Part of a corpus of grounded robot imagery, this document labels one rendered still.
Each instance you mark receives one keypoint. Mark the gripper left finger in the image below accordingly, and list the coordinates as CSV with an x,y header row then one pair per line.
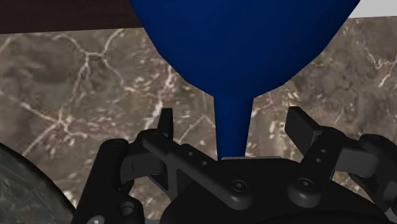
x,y
173,156

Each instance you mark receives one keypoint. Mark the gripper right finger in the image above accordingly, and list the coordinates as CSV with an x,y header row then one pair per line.
x,y
322,149

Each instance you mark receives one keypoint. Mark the blue vase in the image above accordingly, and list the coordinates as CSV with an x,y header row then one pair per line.
x,y
235,62

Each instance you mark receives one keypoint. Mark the dark marbled round plate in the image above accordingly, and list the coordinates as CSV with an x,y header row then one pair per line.
x,y
28,192

